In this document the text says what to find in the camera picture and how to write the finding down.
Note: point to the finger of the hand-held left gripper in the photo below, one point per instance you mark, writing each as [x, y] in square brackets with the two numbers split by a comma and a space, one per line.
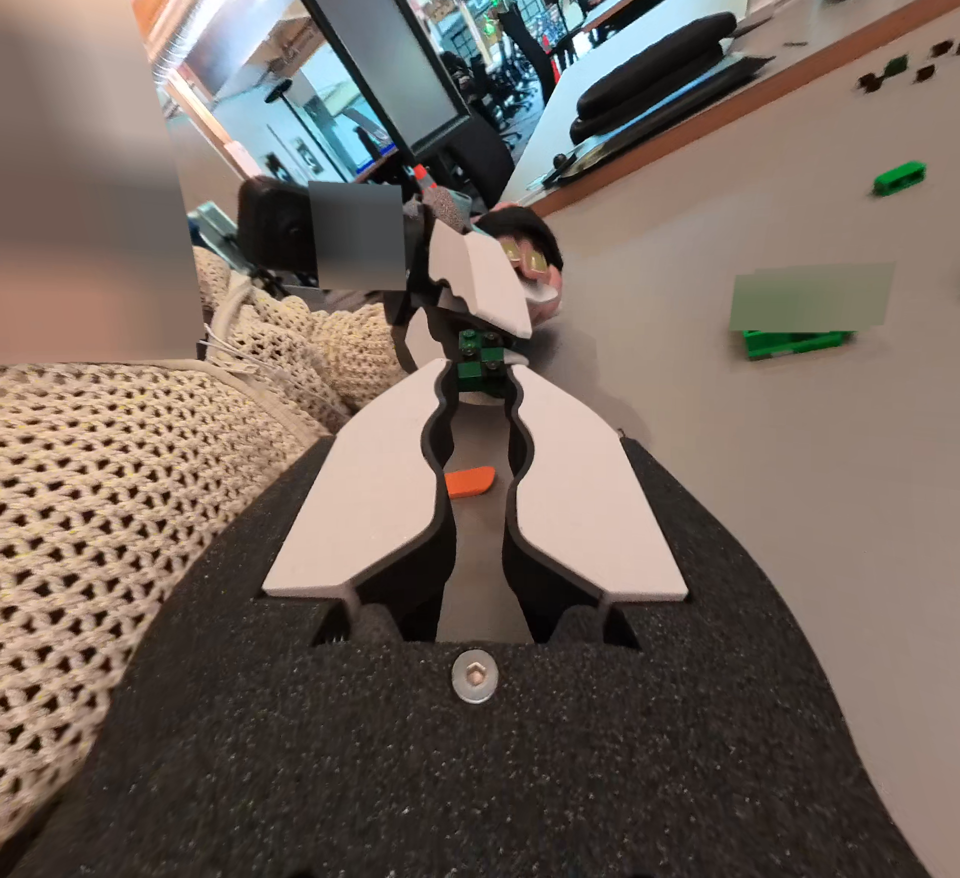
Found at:
[480, 278]
[424, 342]

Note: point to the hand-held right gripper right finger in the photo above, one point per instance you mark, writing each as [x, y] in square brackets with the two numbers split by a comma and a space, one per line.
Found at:
[600, 511]

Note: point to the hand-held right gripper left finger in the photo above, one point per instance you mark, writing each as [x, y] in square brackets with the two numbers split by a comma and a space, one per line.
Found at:
[360, 511]

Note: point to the dark green brick plate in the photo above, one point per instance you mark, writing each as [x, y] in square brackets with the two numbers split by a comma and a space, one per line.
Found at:
[480, 368]

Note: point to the person's left hand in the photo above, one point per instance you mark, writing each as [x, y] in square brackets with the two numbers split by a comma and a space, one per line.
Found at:
[536, 260]

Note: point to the orange brick separator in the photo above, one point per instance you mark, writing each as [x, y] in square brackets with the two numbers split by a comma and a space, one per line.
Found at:
[469, 482]

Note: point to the black display screen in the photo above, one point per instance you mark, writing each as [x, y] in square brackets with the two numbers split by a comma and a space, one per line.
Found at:
[360, 31]

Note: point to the black glossy flat panel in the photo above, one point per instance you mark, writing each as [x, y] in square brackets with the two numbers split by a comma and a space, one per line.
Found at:
[660, 132]

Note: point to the wood-edged grey table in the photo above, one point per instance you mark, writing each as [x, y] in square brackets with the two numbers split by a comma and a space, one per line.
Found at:
[712, 166]

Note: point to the black padded cushion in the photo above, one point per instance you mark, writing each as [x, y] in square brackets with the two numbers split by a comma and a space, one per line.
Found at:
[652, 68]

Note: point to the scattered small green bricks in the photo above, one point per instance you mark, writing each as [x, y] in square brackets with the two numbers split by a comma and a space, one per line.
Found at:
[900, 177]

